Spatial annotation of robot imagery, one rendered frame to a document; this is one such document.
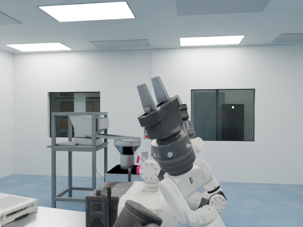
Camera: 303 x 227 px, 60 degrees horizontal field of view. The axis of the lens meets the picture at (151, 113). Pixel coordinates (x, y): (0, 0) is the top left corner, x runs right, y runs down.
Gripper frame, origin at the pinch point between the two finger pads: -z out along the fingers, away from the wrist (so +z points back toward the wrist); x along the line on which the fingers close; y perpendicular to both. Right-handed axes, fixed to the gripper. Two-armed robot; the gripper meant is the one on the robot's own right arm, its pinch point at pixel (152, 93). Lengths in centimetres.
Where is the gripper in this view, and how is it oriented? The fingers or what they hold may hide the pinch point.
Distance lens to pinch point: 58.4
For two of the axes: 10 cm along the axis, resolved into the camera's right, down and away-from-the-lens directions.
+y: 7.5, -1.2, -6.5
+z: 3.4, 9.1, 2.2
